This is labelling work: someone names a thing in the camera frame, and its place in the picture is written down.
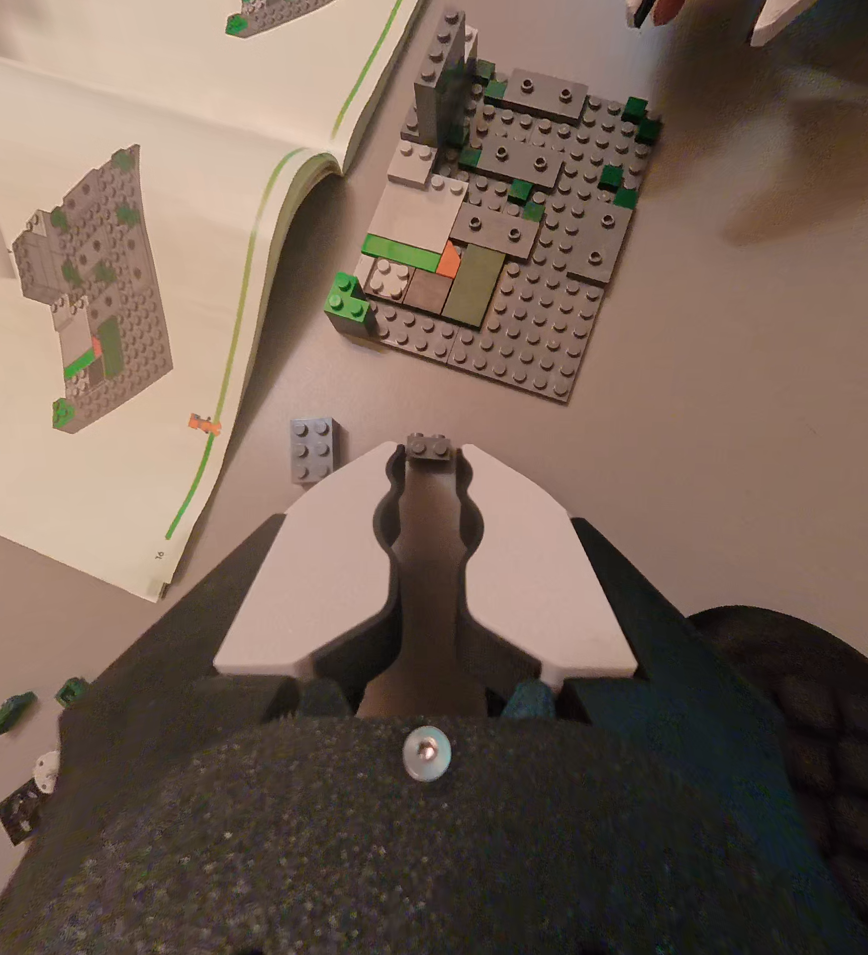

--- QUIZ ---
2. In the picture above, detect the dark grey small brick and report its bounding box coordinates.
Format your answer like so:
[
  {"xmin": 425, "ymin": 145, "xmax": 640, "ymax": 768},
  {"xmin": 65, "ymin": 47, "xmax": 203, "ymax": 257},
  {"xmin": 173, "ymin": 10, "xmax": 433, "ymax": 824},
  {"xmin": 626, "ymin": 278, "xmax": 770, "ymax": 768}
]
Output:
[{"xmin": 405, "ymin": 432, "xmax": 456, "ymax": 469}]

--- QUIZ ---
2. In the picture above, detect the dark green long plate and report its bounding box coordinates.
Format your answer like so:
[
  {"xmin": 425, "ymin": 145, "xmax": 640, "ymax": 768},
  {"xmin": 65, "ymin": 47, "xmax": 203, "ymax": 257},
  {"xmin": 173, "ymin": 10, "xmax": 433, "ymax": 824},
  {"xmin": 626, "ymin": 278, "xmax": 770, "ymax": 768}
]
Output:
[{"xmin": 0, "ymin": 691, "xmax": 38, "ymax": 742}]

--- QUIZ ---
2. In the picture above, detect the blue grey brick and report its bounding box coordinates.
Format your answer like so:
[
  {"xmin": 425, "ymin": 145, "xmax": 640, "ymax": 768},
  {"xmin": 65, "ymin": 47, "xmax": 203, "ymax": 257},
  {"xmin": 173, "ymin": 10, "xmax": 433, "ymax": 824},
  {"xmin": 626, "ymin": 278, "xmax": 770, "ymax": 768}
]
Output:
[{"xmin": 289, "ymin": 418, "xmax": 344, "ymax": 487}]

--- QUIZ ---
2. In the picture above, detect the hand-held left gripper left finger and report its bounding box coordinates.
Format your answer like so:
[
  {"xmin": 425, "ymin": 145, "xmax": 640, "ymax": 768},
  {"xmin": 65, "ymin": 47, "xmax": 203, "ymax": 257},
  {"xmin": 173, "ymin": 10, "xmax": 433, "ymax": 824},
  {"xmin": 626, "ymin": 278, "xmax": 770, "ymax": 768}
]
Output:
[{"xmin": 212, "ymin": 442, "xmax": 410, "ymax": 711}]

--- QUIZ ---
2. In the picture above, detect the instruction booklet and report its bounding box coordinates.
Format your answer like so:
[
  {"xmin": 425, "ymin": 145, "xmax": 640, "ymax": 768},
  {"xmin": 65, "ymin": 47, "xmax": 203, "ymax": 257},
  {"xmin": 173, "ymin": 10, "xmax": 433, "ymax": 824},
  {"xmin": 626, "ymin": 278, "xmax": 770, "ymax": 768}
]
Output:
[{"xmin": 0, "ymin": 0, "xmax": 432, "ymax": 604}]

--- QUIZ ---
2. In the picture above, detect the dark printed tile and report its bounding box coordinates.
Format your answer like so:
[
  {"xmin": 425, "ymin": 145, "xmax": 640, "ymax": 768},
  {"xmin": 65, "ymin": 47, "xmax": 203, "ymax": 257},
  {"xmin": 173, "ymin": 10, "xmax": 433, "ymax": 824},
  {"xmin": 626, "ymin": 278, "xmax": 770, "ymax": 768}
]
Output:
[{"xmin": 0, "ymin": 776, "xmax": 50, "ymax": 846}]

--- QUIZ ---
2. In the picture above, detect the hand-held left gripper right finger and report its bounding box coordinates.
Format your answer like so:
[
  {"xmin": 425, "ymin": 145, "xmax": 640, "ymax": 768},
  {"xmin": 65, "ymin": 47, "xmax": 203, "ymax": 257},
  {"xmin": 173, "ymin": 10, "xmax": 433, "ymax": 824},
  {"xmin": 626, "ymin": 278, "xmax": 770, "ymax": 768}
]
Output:
[{"xmin": 462, "ymin": 442, "xmax": 639, "ymax": 704}]

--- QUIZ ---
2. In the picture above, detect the black mesh chair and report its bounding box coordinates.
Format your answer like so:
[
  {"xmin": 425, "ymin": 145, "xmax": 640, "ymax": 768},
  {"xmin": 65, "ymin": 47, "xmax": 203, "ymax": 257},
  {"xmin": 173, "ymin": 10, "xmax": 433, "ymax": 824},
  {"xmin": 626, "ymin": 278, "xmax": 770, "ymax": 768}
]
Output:
[{"xmin": 683, "ymin": 604, "xmax": 868, "ymax": 955}]

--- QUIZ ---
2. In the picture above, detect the grey brick baseplate build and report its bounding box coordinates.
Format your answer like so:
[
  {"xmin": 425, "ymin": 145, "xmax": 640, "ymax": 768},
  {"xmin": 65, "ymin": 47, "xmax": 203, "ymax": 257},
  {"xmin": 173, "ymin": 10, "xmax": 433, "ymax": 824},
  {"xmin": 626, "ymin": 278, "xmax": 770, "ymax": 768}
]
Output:
[{"xmin": 323, "ymin": 7, "xmax": 663, "ymax": 404}]

